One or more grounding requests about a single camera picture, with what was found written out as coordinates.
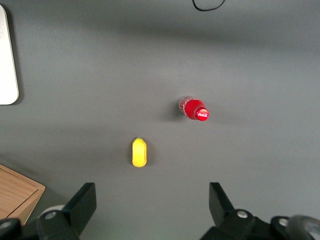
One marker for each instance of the white rectangular tray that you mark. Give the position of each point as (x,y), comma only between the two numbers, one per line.
(6,57)

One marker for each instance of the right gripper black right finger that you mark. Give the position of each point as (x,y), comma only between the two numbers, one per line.
(225,222)

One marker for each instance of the red cola bottle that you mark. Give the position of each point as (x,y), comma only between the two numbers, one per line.
(193,108)

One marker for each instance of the wooden drawer cabinet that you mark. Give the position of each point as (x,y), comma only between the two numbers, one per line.
(17,190)

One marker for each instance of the yellow lemon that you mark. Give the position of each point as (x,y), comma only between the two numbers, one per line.
(139,152)

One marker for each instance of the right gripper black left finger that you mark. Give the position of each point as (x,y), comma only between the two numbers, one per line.
(75,215)

